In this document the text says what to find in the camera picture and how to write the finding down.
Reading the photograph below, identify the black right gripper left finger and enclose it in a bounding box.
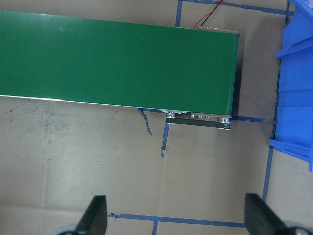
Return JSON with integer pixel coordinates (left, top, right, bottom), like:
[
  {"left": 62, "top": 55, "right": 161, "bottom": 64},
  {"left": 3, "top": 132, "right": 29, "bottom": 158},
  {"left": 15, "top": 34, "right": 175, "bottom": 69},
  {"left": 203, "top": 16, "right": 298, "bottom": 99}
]
[{"left": 74, "top": 195, "right": 108, "bottom": 235}]

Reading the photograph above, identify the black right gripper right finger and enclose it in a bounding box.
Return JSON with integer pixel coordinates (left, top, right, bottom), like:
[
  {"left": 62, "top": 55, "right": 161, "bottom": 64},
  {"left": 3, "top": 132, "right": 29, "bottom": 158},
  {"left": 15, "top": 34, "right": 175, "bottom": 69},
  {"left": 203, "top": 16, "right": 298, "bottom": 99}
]
[{"left": 244, "top": 193, "right": 293, "bottom": 235}]

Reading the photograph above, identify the blue empty bin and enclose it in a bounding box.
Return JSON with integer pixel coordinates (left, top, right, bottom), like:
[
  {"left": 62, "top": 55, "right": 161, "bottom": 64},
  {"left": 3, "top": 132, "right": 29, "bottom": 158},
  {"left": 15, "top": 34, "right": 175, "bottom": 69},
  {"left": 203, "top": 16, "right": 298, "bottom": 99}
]
[{"left": 269, "top": 0, "right": 313, "bottom": 171}]

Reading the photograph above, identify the green conveyor belt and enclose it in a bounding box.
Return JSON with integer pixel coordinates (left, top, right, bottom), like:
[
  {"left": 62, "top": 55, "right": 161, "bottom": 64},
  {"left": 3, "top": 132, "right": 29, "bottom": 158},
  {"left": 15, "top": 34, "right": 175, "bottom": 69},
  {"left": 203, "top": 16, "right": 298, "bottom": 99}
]
[{"left": 0, "top": 11, "right": 239, "bottom": 130}]

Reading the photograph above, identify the red black conveyor wire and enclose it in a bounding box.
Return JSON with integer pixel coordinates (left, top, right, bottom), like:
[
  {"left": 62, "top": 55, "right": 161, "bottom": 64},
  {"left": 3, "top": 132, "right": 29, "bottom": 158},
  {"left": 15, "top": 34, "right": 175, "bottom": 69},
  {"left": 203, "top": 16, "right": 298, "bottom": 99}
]
[{"left": 191, "top": 0, "right": 226, "bottom": 29}]

